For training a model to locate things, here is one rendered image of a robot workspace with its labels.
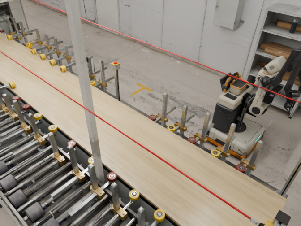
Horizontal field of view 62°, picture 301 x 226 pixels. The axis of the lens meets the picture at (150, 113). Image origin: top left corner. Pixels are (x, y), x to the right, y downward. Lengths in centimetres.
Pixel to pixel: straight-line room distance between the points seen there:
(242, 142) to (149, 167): 165
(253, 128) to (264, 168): 55
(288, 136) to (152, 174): 268
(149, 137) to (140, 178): 48
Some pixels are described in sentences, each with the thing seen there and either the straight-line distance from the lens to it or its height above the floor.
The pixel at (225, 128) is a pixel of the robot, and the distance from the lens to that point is 346.
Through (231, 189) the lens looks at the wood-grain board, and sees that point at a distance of 217.
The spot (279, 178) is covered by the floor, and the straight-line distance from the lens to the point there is 366.
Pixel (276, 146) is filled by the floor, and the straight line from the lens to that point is 407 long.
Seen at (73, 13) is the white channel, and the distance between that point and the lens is 143.
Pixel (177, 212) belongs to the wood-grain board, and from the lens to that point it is 197.
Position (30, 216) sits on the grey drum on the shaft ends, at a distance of 217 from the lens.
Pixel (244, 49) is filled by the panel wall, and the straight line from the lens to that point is 499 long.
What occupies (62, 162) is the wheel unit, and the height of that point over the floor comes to 82.
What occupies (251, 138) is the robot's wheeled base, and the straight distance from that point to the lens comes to 361.
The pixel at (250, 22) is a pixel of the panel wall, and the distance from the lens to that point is 483.
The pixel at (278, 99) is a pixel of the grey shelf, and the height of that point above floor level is 14.
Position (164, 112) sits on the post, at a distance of 270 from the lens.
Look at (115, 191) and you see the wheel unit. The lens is 183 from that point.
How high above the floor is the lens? 260
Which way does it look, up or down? 39 degrees down
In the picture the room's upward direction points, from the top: 2 degrees clockwise
